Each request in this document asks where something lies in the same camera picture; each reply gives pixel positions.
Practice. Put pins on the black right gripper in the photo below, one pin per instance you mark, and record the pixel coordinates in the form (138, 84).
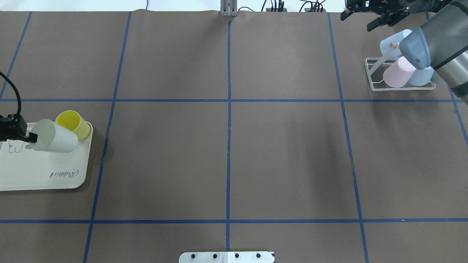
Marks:
(390, 16)

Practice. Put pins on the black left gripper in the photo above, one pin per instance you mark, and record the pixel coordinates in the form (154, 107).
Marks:
(11, 128)

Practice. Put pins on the cream plastic cup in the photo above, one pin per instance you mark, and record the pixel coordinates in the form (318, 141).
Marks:
(52, 137)

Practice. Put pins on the light blue plastic cup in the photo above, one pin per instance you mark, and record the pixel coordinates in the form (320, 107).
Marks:
(385, 44)

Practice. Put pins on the pink plastic cup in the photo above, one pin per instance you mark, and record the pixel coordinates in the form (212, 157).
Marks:
(398, 74)

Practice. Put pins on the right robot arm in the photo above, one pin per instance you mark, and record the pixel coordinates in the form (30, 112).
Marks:
(440, 43)

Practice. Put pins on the yellow plastic cup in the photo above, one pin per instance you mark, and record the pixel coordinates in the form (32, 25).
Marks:
(73, 121)

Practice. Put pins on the cream plastic tray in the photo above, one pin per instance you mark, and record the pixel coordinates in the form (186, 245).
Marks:
(23, 168)

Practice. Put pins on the white wire cup rack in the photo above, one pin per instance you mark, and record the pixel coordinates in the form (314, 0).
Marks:
(375, 67)

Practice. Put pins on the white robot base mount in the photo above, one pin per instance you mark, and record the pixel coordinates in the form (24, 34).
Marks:
(228, 257)

